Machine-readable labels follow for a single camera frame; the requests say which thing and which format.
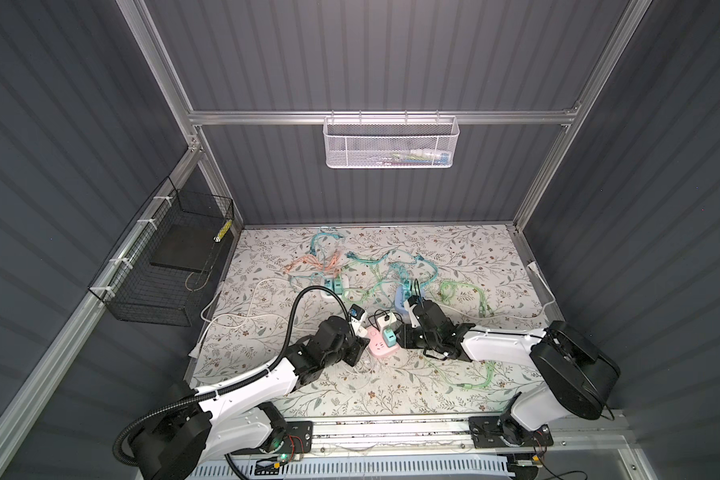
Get teal charger plug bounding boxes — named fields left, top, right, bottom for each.
left=382, top=328, right=397, bottom=348

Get pink power strip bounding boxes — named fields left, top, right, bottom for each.
left=366, top=327, right=400, bottom=359

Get white charger plug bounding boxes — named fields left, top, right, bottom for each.
left=372, top=311, right=397, bottom=332

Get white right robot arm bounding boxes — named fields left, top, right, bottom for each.
left=397, top=296, right=621, bottom=446

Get blue power strip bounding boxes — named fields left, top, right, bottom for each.
left=394, top=285, right=407, bottom=316

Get black corrugated conduit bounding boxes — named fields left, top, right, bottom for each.
left=112, top=285, right=352, bottom=480

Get yellow marker pen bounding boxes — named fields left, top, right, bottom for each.
left=214, top=219, right=234, bottom=243

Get black foam pad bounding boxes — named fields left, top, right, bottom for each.
left=150, top=224, right=221, bottom=273

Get green multi-head cable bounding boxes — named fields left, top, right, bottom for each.
left=437, top=279, right=494, bottom=319

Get green cable near front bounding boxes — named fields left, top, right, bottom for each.
left=425, top=356, right=496, bottom=391

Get pink multi-head charging cable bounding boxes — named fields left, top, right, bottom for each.
left=284, top=250, right=344, bottom=278

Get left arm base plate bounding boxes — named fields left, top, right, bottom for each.
left=252, top=420, right=314, bottom=455

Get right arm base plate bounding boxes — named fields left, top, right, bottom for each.
left=468, top=415, right=554, bottom=448

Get black wire basket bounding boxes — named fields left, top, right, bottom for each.
left=89, top=179, right=235, bottom=327

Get white wire basket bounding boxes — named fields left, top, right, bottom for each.
left=322, top=115, right=460, bottom=169

